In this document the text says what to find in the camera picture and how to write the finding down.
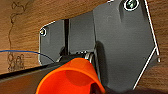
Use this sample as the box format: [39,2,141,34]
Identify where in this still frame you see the grey robot torso link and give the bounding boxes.
[0,49,98,94]

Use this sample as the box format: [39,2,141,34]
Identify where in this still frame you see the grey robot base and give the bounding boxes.
[37,0,161,93]

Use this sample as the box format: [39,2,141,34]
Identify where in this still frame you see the thin blue cable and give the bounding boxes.
[0,49,54,63]

